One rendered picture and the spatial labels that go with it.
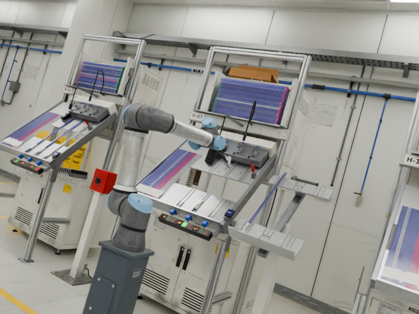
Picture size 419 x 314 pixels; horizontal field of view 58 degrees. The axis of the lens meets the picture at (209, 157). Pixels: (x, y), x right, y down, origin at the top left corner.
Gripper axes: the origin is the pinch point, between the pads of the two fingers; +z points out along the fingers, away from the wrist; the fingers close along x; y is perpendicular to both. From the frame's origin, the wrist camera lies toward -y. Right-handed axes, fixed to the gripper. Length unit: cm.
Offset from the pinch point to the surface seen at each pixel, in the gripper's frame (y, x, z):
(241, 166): 15.8, -4.6, 14.6
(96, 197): -38, 85, 23
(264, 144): 35.0, -12.8, 10.5
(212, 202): -21.2, -5.4, 6.6
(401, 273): -27, -107, 4
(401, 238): -7, -103, 8
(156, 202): -35.3, 25.2, 3.7
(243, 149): 26.9, -1.1, 10.8
